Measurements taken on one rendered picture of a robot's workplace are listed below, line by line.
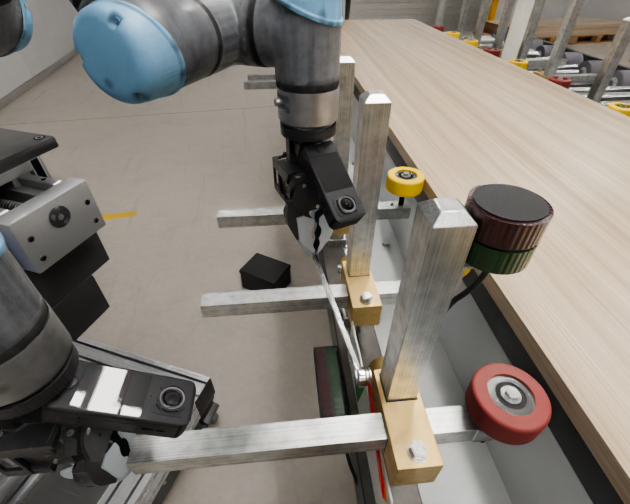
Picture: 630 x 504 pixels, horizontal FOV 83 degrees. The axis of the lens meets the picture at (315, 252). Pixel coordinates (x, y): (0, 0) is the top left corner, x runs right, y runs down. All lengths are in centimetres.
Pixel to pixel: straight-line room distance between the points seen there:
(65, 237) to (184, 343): 106
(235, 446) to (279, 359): 109
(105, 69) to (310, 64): 19
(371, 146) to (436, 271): 25
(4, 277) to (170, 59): 20
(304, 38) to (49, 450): 44
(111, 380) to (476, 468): 58
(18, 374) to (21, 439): 10
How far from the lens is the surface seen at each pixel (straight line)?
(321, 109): 44
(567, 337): 56
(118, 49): 35
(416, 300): 32
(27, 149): 74
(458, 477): 72
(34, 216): 65
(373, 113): 49
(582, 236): 76
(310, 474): 134
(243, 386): 149
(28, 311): 31
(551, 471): 62
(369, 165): 52
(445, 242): 28
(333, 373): 67
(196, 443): 46
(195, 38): 38
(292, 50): 43
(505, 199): 31
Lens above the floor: 127
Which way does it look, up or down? 40 degrees down
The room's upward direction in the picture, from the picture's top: straight up
